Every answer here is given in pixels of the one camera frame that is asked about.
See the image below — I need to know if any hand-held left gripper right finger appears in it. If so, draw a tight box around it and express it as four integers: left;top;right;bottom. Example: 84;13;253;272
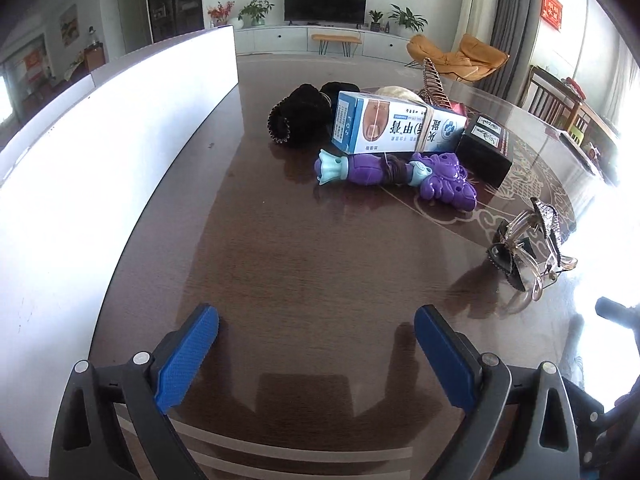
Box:
414;304;583;480

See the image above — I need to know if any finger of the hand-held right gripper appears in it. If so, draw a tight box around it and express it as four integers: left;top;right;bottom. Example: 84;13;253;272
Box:
595;297;640;351
560;375;640;480

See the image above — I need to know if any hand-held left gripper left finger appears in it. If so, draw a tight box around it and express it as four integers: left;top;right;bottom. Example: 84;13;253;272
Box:
48;303;221;480

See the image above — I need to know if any silver rhinestone hair clip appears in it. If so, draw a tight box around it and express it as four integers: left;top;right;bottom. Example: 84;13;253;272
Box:
500;196;580;303

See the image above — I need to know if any purple toy water gun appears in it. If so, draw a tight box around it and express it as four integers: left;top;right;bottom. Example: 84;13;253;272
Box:
313;150;478;212

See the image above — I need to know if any black rectangular box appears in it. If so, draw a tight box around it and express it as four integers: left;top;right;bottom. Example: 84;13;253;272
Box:
456;115;515;187

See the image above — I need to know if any blue white medicine box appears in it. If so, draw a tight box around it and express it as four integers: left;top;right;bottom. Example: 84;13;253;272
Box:
331;91;468;156

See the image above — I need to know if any dark wooden patterned desktop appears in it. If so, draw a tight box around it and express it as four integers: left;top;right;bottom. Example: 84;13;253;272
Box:
85;52;640;480

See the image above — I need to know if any dark wooden chair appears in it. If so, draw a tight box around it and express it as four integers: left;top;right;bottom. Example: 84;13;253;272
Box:
520;65;581;126

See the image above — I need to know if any black knit glove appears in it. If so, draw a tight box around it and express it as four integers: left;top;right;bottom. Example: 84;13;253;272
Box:
267;81;346;147

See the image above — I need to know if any cream knit glove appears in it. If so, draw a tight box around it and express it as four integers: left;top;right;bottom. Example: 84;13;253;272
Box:
375;85;426;106

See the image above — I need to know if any bronze hair claw clip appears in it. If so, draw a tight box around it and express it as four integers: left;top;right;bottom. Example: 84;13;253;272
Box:
417;58;453;111

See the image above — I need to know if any orange lounge chair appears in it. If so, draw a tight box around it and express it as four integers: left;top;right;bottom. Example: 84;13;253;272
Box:
405;33;510;83

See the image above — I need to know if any grey curtain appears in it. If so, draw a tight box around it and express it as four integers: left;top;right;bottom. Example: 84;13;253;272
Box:
487;0;546;106

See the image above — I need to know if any brown side cabinet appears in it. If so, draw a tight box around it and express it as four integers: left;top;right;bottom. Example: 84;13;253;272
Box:
82;42;108;73

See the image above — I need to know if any white television cabinet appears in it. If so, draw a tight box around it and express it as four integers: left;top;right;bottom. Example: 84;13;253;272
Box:
234;25;426;58

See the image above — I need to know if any wooden bench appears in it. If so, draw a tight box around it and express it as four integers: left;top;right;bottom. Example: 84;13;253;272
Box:
310;34;362;58

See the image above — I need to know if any white curtain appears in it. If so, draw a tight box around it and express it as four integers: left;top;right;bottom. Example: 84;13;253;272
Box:
452;0;502;56

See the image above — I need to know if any large leafy potted plant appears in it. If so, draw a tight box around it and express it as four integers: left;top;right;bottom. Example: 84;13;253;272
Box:
387;4;428;36

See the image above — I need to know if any white door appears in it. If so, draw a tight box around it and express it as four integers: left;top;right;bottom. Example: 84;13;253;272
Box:
116;0;151;56

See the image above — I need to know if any red flower plant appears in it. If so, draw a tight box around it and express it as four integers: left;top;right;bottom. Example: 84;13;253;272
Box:
207;1;236;26

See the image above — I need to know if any green potted plant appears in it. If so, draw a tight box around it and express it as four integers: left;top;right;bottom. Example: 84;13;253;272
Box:
239;0;276;27

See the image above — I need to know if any dark display cabinet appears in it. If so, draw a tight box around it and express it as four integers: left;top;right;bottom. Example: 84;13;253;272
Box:
145;0;205;45

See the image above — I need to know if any black television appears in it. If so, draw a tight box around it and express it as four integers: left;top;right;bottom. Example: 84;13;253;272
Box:
284;0;368;26

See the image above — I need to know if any red wall decoration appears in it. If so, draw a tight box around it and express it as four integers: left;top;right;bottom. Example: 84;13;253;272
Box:
542;0;564;30

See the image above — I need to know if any framed wall painting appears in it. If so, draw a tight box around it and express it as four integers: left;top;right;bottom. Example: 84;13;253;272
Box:
60;4;80;48

